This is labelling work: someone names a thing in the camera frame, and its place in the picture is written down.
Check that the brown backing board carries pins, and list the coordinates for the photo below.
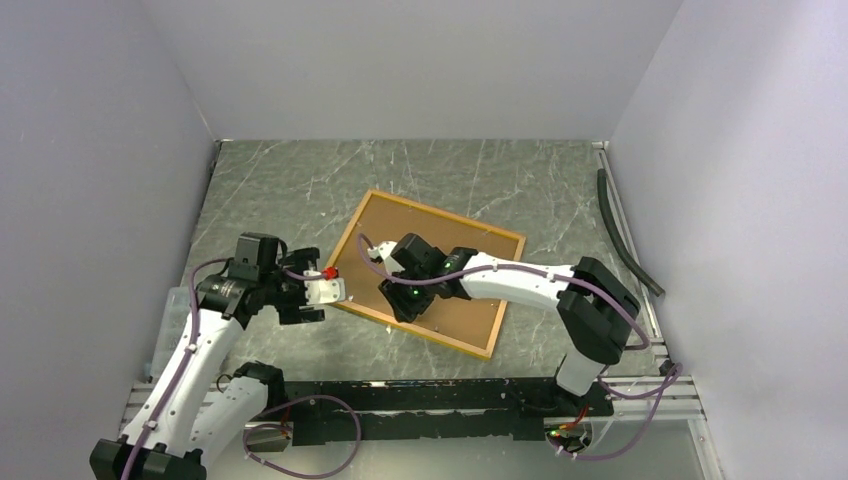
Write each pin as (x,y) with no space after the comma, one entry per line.
(464,311)

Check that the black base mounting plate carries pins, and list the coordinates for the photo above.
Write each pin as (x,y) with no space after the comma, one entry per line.
(521,408)

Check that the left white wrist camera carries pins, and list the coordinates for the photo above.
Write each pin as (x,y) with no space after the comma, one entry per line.
(324,287)

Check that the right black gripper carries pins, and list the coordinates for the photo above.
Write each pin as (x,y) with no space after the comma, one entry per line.
(402,307)

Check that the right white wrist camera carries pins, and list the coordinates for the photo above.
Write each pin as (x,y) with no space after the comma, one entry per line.
(382,254)

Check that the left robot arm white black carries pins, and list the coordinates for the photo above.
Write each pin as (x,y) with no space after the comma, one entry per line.
(169,438)

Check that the yellow picture frame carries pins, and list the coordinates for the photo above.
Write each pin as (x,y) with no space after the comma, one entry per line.
(490,331)

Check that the clear plastic screw box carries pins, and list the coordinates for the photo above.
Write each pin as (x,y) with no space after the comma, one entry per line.
(176,314)

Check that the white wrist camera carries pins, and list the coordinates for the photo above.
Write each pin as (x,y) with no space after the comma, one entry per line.
(324,287)
(382,254)

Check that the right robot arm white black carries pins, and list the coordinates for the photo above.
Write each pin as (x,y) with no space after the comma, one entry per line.
(598,312)

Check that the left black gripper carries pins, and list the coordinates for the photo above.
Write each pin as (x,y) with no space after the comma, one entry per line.
(291,311)

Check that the aluminium extrusion rail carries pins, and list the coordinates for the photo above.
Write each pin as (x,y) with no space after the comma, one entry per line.
(679,401)

